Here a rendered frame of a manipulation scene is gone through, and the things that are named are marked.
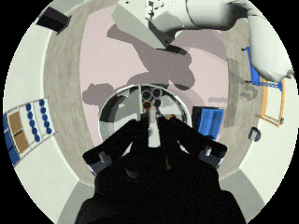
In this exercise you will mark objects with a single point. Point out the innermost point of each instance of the blue crate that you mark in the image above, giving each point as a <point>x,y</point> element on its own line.
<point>208,123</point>

